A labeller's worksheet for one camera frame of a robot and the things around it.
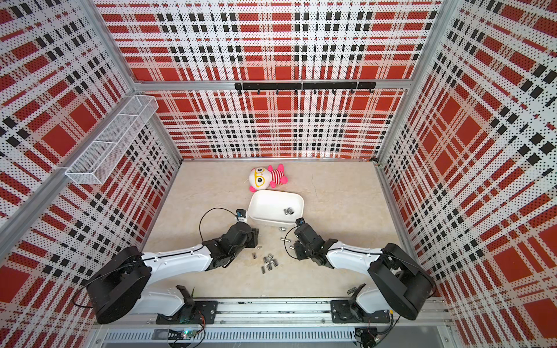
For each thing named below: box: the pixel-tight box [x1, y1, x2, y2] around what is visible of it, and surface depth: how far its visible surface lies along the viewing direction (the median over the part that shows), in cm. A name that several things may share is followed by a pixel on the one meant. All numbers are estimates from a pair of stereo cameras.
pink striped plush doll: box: [248, 163, 288, 193], surface depth 108 cm
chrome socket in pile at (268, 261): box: [263, 253, 275, 271], surface depth 86 cm
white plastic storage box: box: [247, 189, 305, 228], surface depth 101 cm
